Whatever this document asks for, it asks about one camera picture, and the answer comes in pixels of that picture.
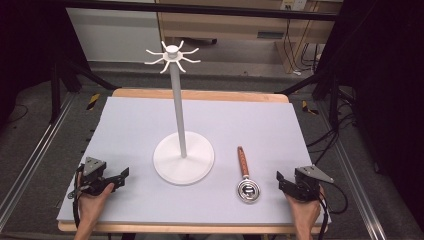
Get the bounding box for black metal stand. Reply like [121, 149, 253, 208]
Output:
[274, 72, 356, 132]
[49, 59, 119, 125]

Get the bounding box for person's right hand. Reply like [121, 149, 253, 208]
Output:
[284, 186, 325, 232]

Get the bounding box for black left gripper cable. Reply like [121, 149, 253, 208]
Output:
[71, 164, 85, 232]

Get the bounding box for light wooden desk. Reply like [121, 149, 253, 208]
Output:
[155, 0, 344, 75]

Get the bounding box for black curtain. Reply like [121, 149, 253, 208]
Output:
[0, 0, 92, 129]
[314, 0, 424, 233]

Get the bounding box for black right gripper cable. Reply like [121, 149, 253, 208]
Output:
[316, 181, 349, 240]

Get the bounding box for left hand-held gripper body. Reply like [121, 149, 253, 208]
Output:
[67, 156, 116, 199]

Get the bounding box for black floor cables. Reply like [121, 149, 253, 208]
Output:
[305, 111, 356, 166]

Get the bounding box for white power strip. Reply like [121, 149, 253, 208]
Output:
[280, 0, 307, 12]

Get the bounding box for metal floor rail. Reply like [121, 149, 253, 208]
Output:
[315, 99, 388, 240]
[0, 92, 77, 232]

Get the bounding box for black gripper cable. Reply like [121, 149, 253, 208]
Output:
[71, 164, 85, 232]
[316, 181, 349, 240]

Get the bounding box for black horizontal frame bar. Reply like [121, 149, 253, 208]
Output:
[61, 0, 338, 22]

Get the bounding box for white hook stand rack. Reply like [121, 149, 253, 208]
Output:
[144, 40, 216, 186]

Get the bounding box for pale grey table mat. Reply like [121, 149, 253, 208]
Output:
[56, 96, 332, 225]

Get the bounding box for black desk cables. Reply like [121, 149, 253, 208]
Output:
[282, 9, 323, 75]

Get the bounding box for person's left hand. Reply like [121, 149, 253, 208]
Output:
[77, 182, 116, 229]

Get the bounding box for metal strainer with wooden handle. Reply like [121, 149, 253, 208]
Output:
[236, 145, 262, 205]

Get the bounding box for yellow black striped tape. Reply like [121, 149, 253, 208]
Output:
[85, 92, 101, 111]
[301, 100, 320, 117]

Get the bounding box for white cabinet panel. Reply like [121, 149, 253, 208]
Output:
[65, 7, 163, 63]

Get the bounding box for wooden table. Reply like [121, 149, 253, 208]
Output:
[56, 87, 330, 235]

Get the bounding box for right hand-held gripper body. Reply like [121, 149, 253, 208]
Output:
[292, 165, 335, 203]

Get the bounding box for thin black floor cable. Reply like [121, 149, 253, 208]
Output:
[5, 103, 30, 125]

